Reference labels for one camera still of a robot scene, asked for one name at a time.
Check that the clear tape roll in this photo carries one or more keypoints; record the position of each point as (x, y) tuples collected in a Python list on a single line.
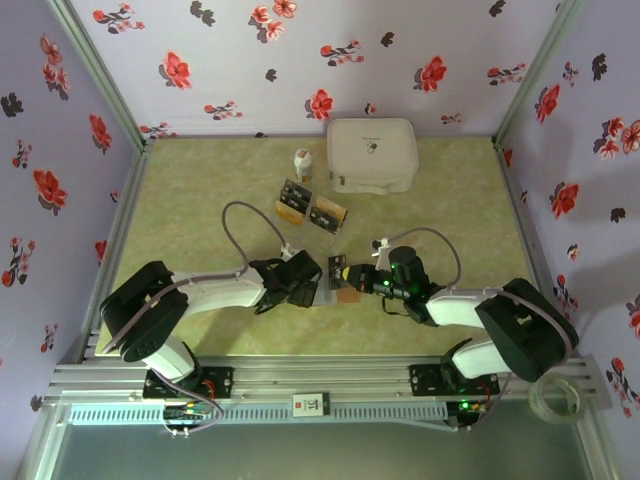
[(533, 400)]

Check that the gold VIP card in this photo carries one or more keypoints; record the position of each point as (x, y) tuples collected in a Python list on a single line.
[(290, 215), (332, 206)]

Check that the white pill bottle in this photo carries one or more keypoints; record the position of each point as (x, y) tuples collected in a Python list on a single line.
[(303, 167)]

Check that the small controller board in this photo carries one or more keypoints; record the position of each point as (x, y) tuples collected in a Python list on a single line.
[(187, 412), (472, 407)]

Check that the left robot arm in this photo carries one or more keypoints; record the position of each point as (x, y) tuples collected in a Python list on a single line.
[(142, 310)]

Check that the aluminium frame leg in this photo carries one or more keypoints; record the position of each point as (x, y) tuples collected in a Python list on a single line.
[(47, 445), (597, 450)]

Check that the red white label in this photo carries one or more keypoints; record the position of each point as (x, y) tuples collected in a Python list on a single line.
[(312, 405)]

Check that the aluminium corner post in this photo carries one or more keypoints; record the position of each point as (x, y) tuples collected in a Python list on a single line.
[(538, 70), (101, 70)]

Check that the black patterned card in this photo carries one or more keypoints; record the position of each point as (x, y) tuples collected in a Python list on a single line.
[(295, 198), (338, 272), (324, 221), (297, 187)]

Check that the white zip pouch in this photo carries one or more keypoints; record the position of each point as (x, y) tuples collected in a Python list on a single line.
[(372, 155)]

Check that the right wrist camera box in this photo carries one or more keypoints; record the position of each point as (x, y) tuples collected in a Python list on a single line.
[(382, 252)]

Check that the aluminium mounting rail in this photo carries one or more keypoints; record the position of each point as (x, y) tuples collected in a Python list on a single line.
[(320, 377)]

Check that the aluminium side rail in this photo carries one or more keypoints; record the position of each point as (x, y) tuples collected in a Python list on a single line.
[(514, 190), (127, 200)]

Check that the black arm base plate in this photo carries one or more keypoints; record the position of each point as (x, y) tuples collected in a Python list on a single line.
[(420, 382), (225, 380)]

